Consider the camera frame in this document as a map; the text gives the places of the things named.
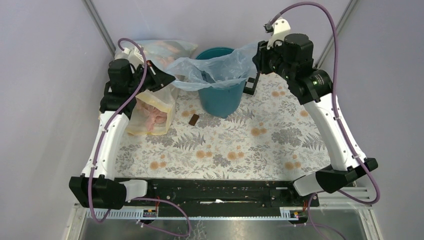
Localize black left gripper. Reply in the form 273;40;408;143
127;59;176;95

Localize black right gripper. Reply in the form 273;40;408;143
252;36;294;82

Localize floral patterned table mat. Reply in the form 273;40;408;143
115;74;330;180

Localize black framed checkerboard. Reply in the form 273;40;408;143
243;73;260;96

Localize small brown cube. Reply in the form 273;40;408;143
188;114;200;126

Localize teal plastic trash bin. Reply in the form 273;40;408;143
196;47;246;119

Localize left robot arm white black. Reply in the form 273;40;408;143
69;58;175;210

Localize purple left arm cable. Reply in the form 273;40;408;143
86;37;193;238

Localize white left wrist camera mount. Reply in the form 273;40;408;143
122;46;144;68

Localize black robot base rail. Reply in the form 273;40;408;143
145;178;320;218

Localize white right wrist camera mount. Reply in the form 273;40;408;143
264;17;291;50

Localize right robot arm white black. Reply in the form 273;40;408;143
252;33;379;206

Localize large clear bag of trash bags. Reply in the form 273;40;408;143
114;38;198;136

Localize light blue plastic trash bag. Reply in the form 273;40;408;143
164;42;258;92

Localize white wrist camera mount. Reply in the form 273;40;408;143
122;46;144;68
264;17;291;50

